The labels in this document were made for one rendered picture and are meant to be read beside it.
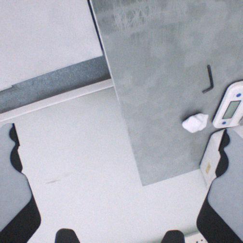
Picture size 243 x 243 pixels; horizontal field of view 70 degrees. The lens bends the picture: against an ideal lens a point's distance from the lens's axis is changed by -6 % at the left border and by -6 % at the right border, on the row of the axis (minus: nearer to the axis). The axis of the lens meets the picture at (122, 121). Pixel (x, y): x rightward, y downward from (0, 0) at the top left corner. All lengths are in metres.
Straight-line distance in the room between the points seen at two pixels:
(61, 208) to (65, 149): 0.36
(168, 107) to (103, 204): 0.69
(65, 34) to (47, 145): 1.08
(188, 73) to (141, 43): 0.14
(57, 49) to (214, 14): 0.28
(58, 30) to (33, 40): 0.04
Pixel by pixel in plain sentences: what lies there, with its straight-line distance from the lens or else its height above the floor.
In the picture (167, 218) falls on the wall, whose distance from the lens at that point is 0.99.
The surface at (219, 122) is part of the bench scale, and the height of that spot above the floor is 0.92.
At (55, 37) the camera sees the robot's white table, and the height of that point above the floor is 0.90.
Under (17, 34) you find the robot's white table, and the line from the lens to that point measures 0.33.
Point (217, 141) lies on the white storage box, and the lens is 0.72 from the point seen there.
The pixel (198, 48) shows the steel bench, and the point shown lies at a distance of 0.41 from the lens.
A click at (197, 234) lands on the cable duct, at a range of 0.94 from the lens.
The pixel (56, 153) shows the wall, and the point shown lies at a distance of 1.27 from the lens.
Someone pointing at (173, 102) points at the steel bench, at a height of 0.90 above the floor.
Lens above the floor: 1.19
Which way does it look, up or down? 37 degrees down
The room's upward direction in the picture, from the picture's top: 163 degrees clockwise
